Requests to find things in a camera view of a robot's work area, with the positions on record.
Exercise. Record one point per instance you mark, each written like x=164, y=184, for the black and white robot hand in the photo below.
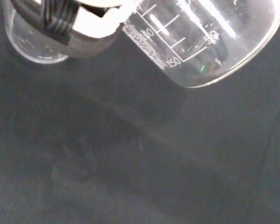
x=95, y=23

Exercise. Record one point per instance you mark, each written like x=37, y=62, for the clear glass graduated beaker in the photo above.
x=37, y=50

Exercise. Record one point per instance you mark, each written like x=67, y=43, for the black bench cloth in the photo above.
x=130, y=163

